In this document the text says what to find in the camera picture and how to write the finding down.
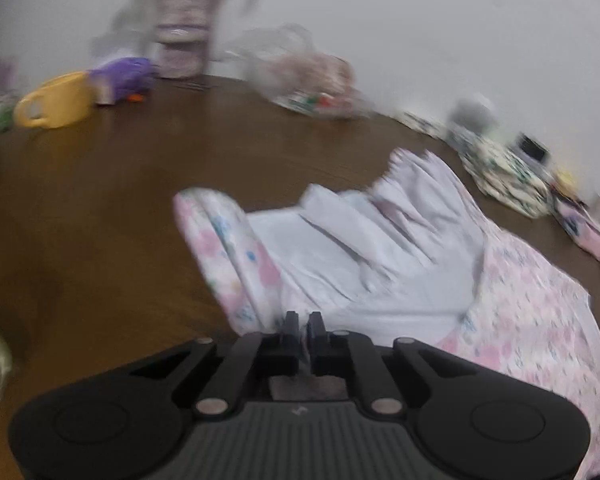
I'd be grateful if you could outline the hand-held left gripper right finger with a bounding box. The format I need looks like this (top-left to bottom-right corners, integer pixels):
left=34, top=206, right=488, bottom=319
left=307, top=311, right=482, bottom=419

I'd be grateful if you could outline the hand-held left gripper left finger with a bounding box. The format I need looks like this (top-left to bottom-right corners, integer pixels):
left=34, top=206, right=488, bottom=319
left=128, top=311, right=301, bottom=420

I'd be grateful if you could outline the pink floral dress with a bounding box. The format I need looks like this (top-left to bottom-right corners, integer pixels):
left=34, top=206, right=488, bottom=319
left=172, top=147, right=600, bottom=480

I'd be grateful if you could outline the flat floral cloth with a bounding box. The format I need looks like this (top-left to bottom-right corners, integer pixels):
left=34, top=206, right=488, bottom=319
left=399, top=110, right=452, bottom=139

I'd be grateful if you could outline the floral fabric pouch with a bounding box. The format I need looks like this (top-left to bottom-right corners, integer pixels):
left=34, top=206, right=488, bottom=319
left=458, top=132, right=555, bottom=219

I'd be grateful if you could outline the clear plastic bag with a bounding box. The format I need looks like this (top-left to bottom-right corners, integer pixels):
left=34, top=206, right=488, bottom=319
left=224, top=24, right=377, bottom=121

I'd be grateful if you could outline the pink printed pouch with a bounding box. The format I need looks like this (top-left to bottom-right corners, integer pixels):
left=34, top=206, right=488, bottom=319
left=554, top=194, right=600, bottom=265

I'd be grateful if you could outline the small black box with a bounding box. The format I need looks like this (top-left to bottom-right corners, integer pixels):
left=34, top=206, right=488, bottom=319
left=516, top=132, right=552, bottom=167

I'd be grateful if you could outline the purple plush toy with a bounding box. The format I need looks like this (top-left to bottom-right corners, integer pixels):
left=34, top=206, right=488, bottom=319
left=87, top=56, right=157, bottom=106

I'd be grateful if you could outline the patterned flower vase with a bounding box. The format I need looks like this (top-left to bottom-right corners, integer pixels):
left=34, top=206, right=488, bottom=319
left=80, top=0, right=217, bottom=80

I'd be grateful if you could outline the yellow mug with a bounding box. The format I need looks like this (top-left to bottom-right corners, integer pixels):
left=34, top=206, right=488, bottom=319
left=14, top=72, right=97, bottom=129

